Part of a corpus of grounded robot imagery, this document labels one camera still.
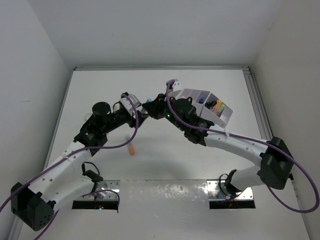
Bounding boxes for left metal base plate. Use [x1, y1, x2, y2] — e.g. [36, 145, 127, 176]
[71, 180, 120, 201]

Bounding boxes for white three-slot organizer right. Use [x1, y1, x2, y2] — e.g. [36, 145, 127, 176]
[200, 93, 233, 129]

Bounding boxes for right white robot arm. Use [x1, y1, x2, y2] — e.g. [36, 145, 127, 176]
[142, 93, 293, 198]

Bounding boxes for metal base plate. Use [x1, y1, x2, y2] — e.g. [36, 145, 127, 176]
[207, 179, 254, 202]
[71, 180, 120, 201]

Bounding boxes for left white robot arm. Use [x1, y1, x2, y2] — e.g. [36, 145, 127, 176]
[8, 97, 147, 232]

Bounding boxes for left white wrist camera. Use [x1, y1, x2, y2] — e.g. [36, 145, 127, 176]
[120, 92, 142, 116]

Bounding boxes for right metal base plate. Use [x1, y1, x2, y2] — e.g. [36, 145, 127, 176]
[207, 179, 254, 202]

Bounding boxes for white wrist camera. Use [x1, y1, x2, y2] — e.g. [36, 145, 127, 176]
[166, 79, 182, 92]
[120, 92, 142, 116]

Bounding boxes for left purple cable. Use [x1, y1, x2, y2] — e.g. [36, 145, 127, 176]
[0, 92, 140, 240]

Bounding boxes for small black scissors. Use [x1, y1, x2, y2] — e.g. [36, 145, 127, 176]
[204, 100, 217, 109]

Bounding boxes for orange cap highlighter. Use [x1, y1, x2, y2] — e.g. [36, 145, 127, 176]
[124, 134, 136, 156]

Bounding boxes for clear tape roll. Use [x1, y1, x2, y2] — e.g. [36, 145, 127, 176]
[84, 113, 91, 122]

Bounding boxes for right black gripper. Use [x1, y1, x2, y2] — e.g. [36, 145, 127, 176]
[144, 91, 187, 131]

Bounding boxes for orange pink highlighter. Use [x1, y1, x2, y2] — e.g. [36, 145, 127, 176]
[212, 99, 223, 113]

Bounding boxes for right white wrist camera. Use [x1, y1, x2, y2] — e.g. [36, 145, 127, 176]
[166, 79, 182, 92]

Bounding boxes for blue item in organizer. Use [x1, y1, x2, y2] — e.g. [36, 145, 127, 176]
[198, 96, 205, 104]

